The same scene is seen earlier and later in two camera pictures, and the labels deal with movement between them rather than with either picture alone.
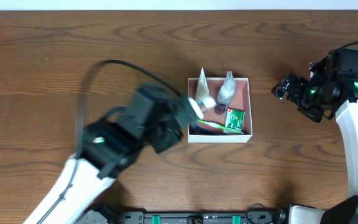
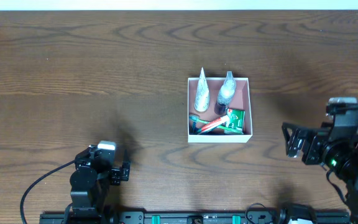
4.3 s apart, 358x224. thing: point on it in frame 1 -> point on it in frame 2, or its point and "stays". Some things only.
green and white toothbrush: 224,129 stays
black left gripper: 181,115 -> 117,175
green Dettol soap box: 235,118 stays
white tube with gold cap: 202,92 stays
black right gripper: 293,94 -> 309,144
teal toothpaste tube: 201,105 -> 211,126
